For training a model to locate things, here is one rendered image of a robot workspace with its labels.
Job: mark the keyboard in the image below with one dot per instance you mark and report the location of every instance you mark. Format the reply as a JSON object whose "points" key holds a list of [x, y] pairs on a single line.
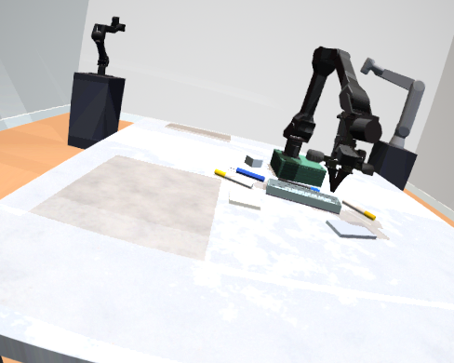
{"points": [[301, 195]]}

